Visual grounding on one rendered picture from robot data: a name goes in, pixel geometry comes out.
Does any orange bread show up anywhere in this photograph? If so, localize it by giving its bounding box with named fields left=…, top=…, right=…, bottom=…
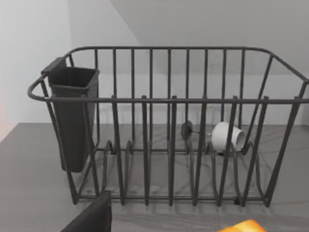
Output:
left=219, top=219, right=266, bottom=232

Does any white cup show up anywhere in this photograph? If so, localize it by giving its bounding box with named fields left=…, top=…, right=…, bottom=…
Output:
left=211, top=121, right=245, bottom=156

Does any dark grey wire dish rack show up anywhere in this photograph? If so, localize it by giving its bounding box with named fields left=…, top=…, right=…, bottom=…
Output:
left=27, top=46, right=309, bottom=208

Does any dark grey utensil holder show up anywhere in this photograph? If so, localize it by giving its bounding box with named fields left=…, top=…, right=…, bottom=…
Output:
left=41, top=57, right=99, bottom=173

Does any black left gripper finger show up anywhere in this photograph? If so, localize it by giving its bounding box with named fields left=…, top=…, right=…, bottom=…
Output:
left=60, top=190, right=113, bottom=232

